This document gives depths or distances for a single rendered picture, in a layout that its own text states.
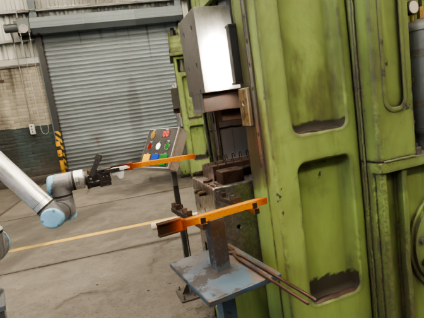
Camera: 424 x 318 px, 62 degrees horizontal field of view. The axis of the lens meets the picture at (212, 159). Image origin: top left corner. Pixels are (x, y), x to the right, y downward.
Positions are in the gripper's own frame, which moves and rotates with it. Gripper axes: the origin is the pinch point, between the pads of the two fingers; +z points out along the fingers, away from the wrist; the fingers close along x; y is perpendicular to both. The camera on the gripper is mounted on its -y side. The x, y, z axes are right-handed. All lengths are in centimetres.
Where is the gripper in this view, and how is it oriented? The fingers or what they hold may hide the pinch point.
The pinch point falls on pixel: (126, 165)
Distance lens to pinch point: 179.5
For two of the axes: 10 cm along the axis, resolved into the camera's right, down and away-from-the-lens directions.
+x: 3.1, 1.0, -9.4
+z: 9.4, -1.9, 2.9
